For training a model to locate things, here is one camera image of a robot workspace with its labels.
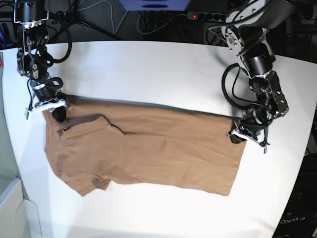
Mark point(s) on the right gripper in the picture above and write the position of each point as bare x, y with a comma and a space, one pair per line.
54, 106

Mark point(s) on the brown T-shirt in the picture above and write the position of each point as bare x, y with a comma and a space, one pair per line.
101, 142

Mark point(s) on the black power strip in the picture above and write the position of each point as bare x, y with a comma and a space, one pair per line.
204, 17

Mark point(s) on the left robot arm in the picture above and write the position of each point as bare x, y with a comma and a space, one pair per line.
244, 31

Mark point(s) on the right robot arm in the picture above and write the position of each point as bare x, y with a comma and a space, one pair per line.
33, 59

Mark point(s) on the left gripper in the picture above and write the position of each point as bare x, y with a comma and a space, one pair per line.
239, 134

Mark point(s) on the black OpenArm base box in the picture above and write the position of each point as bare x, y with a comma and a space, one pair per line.
299, 219

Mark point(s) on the white bin at left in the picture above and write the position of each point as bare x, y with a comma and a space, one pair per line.
19, 217

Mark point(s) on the black tripod stand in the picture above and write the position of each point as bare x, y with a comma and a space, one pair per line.
73, 18

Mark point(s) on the blue overhead mount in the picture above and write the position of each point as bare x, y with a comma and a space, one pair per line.
134, 5

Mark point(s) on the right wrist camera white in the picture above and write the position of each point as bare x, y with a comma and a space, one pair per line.
27, 114

